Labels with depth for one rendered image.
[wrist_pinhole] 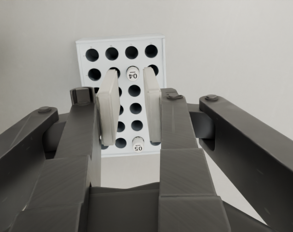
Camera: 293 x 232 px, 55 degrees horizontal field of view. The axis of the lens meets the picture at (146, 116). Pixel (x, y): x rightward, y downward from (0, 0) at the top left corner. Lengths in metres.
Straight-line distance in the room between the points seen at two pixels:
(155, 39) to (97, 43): 0.06
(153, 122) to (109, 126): 0.02
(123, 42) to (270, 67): 0.17
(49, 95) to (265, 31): 0.25
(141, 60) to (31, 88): 0.13
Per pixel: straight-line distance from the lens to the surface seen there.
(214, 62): 0.32
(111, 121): 0.15
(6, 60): 0.34
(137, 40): 0.27
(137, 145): 0.29
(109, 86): 0.16
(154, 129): 0.15
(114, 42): 0.28
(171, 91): 0.17
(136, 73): 0.26
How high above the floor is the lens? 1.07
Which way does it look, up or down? 70 degrees down
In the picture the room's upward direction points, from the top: 173 degrees clockwise
